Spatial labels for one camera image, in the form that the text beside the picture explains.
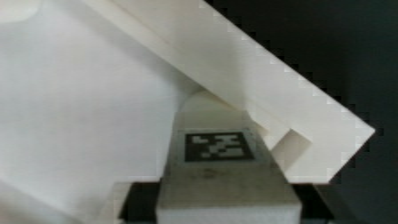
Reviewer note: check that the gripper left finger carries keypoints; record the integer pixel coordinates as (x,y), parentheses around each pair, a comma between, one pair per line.
(130,204)

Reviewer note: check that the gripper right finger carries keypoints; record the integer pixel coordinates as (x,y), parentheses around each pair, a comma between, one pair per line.
(323,208)

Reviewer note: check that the white table leg with tag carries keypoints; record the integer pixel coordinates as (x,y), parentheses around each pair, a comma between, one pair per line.
(222,186)

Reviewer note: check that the white square table top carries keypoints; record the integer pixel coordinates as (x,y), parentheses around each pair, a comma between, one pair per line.
(105,61)

